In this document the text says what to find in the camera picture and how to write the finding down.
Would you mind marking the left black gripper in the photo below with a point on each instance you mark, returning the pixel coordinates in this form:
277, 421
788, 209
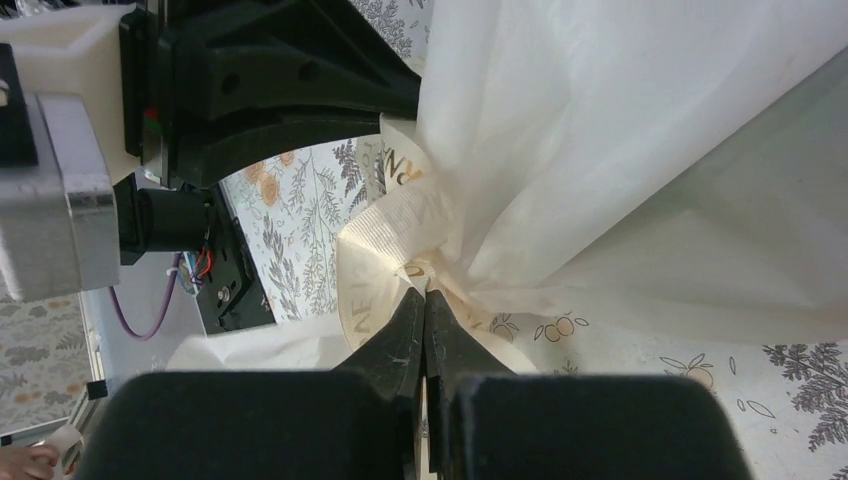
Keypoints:
213, 59

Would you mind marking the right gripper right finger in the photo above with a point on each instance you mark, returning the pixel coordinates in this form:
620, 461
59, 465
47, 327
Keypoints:
450, 351

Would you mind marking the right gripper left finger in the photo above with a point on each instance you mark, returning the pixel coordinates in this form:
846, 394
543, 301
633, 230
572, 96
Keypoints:
390, 360

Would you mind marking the cream printed ribbon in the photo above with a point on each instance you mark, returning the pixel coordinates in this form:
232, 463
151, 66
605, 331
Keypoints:
394, 244

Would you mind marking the white wrapping paper sheet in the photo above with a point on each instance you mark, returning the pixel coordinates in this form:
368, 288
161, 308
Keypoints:
673, 167

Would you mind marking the bare human hand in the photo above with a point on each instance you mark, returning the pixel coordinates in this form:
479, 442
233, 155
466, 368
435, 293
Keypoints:
29, 463

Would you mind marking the floral tablecloth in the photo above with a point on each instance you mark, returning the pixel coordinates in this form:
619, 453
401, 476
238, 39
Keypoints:
328, 424

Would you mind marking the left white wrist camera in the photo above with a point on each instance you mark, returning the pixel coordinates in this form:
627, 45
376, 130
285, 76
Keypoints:
62, 151

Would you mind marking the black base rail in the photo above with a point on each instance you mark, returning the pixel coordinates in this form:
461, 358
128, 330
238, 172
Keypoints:
231, 296

